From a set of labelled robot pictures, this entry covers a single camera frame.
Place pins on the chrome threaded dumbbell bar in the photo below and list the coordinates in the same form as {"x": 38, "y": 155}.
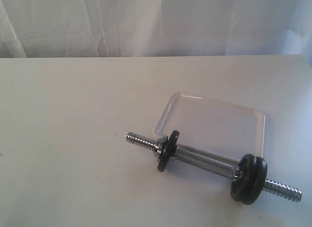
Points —
{"x": 213, "y": 163}

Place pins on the white backdrop curtain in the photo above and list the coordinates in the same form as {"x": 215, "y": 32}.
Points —
{"x": 128, "y": 28}

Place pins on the white rectangular plastic tray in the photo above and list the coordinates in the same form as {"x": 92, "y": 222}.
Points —
{"x": 215, "y": 126}

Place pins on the black weight plate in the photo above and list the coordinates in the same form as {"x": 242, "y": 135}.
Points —
{"x": 168, "y": 151}
{"x": 247, "y": 168}
{"x": 258, "y": 183}

